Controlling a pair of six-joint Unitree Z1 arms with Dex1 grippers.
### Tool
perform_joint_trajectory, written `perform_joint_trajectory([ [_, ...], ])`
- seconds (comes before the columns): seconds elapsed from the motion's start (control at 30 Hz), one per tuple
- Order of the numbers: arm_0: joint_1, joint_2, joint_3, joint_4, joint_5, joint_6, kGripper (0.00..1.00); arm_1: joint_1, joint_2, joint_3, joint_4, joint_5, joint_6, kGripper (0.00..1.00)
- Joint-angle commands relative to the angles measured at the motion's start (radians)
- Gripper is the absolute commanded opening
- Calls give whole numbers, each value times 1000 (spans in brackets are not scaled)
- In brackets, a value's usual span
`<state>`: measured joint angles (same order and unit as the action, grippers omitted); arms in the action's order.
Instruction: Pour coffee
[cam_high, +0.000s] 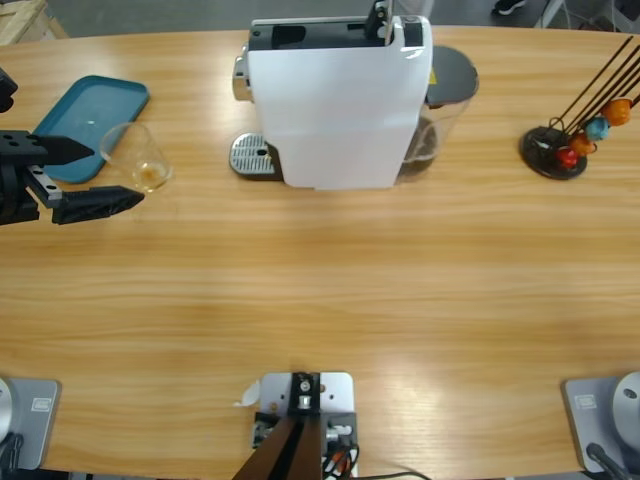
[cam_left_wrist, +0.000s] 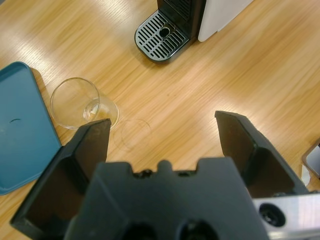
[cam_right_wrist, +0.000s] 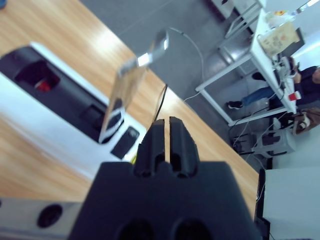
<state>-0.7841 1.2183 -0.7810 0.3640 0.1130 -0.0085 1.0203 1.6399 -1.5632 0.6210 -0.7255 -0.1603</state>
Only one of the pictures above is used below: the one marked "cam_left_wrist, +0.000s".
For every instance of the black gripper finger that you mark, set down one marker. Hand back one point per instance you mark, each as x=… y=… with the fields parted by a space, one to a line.
x=255 y=160
x=62 y=175

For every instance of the clear drinking glass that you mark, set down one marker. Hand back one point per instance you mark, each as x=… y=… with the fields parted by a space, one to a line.
x=70 y=100

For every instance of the white capsule coffee machine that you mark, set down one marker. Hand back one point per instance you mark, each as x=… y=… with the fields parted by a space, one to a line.
x=220 y=20

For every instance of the white paper tag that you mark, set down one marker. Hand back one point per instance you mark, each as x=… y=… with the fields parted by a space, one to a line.
x=306 y=176

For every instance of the teal plastic tray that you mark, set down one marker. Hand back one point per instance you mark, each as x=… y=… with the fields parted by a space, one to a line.
x=25 y=125

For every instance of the stained white paper scrap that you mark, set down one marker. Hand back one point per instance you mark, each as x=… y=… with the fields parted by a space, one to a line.
x=93 y=110

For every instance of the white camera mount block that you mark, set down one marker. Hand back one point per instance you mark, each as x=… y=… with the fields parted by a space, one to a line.
x=312 y=162

